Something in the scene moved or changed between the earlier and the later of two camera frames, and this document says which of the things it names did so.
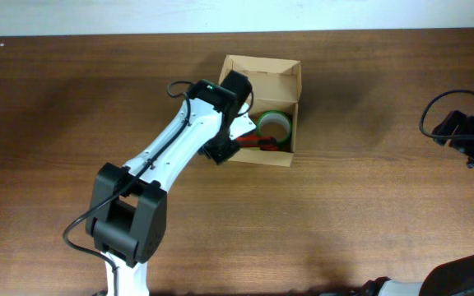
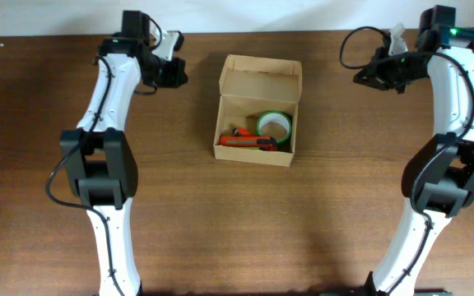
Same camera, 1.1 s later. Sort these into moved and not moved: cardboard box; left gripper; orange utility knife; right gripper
Moved: left gripper; right gripper
Not moved: orange utility knife; cardboard box
